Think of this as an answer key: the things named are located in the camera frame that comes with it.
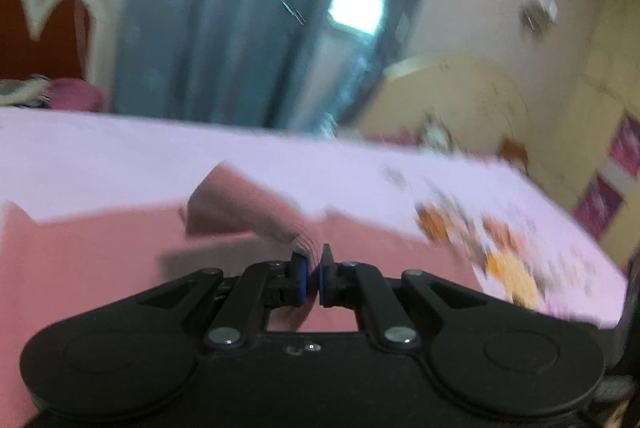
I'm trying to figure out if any cream wardrobe with pink panels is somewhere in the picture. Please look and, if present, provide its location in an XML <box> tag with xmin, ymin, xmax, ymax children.
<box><xmin>547</xmin><ymin>0</ymin><xmax>640</xmax><ymax>269</ymax></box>

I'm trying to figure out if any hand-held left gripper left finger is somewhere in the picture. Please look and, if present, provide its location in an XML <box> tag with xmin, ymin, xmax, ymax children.
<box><xmin>136</xmin><ymin>252</ymin><xmax>311</xmax><ymax>352</ymax></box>

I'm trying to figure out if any red headboard with white trim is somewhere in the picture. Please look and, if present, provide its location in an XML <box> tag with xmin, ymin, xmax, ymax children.
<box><xmin>0</xmin><ymin>0</ymin><xmax>109</xmax><ymax>109</ymax></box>

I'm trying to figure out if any striped cloth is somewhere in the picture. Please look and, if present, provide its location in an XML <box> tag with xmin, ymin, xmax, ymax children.
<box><xmin>0</xmin><ymin>75</ymin><xmax>54</xmax><ymax>109</ymax></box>

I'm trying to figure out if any cream headboard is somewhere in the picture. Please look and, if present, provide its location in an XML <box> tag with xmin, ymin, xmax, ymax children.
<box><xmin>359</xmin><ymin>54</ymin><xmax>532</xmax><ymax>159</ymax></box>

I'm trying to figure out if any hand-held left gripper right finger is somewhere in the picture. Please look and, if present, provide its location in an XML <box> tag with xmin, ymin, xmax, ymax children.
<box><xmin>319</xmin><ymin>244</ymin><xmax>490</xmax><ymax>354</ymax></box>

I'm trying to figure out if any floral bed sheet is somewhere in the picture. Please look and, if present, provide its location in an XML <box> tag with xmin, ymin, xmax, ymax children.
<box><xmin>0</xmin><ymin>108</ymin><xmax>629</xmax><ymax>330</ymax></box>

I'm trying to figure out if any pink garment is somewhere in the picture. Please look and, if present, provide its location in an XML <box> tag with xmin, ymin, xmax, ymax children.
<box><xmin>0</xmin><ymin>162</ymin><xmax>482</xmax><ymax>428</ymax></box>

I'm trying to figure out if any orange cloth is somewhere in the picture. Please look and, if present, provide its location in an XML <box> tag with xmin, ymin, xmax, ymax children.
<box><xmin>499</xmin><ymin>140</ymin><xmax>529</xmax><ymax>169</ymax></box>

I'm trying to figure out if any wall lamp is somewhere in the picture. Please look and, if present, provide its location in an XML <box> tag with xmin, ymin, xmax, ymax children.
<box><xmin>519</xmin><ymin>0</ymin><xmax>559</xmax><ymax>34</ymax></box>

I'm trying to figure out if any patterned cushion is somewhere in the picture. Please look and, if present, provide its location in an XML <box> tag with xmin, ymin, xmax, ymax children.
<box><xmin>417</xmin><ymin>110</ymin><xmax>455</xmax><ymax>151</ymax></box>

